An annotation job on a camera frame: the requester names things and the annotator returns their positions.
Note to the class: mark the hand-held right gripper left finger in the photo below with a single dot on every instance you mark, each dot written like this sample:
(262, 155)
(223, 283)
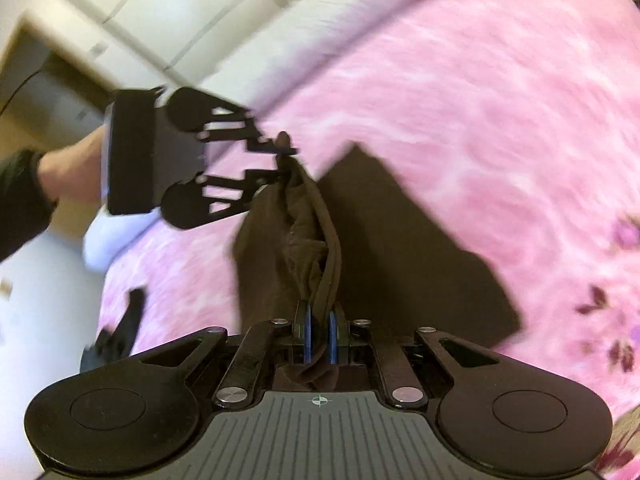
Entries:
(306, 330)

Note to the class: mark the dark brown long-sleeve shirt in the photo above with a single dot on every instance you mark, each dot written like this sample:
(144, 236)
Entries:
(400, 260)

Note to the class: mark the black garment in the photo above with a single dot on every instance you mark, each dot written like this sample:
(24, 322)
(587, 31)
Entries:
(127, 320)

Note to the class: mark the white wardrobe with black lines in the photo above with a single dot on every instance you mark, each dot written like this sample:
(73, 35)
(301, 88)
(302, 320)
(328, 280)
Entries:
(165, 0)

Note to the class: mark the wooden door frame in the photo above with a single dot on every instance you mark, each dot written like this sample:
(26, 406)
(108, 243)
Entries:
(30, 40)

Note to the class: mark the tan wall socket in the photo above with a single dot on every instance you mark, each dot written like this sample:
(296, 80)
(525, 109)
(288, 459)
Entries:
(5, 287)

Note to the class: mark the person's left forearm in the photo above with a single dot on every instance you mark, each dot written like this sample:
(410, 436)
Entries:
(70, 165)

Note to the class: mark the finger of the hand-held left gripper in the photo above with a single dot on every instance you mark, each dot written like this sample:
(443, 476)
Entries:
(252, 180)
(265, 145)

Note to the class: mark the wall light switch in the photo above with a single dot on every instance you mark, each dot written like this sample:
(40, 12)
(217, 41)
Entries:
(98, 48)

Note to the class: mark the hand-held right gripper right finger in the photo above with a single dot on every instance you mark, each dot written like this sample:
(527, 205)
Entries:
(332, 332)

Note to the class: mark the bed with pink floral sheet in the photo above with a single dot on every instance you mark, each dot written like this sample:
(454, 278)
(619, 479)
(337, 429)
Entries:
(500, 110)

